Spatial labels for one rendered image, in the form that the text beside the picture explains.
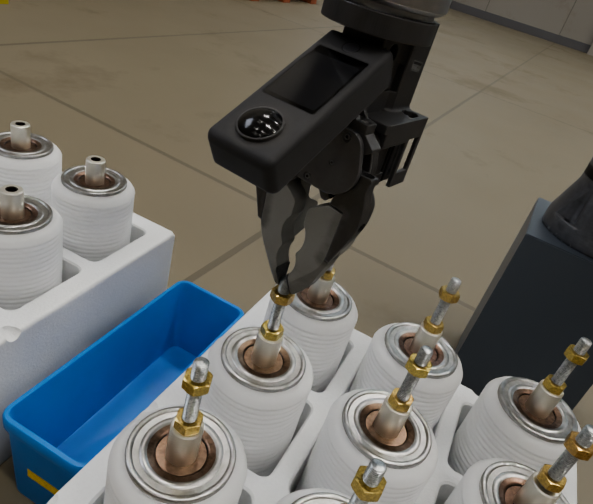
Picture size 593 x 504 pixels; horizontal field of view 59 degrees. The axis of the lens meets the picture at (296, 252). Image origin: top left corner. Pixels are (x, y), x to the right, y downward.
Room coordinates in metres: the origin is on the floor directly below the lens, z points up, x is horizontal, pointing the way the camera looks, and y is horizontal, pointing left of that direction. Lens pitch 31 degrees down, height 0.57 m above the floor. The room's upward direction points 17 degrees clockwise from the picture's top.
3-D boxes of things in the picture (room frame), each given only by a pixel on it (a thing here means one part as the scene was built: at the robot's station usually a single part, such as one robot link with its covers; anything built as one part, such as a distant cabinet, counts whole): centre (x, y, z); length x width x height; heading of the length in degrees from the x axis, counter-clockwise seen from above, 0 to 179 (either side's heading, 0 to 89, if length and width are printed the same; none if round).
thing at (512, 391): (0.38, -0.26, 0.25); 0.08 x 0.08 x 0.01
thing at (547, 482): (0.27, -0.23, 0.29); 0.02 x 0.02 x 0.01; 30
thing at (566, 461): (0.27, -0.23, 0.31); 0.01 x 0.01 x 0.08
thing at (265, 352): (0.34, 0.00, 0.26); 0.02 x 0.02 x 0.03
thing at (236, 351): (0.34, 0.00, 0.25); 0.08 x 0.08 x 0.01
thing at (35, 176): (0.58, 0.37, 0.16); 0.10 x 0.10 x 0.18
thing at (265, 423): (0.34, 0.00, 0.16); 0.10 x 0.10 x 0.18
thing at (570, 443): (0.27, -0.23, 0.33); 0.02 x 0.02 x 0.01; 30
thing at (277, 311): (0.34, 0.00, 0.30); 0.01 x 0.01 x 0.08
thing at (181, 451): (0.23, 0.04, 0.26); 0.02 x 0.02 x 0.03
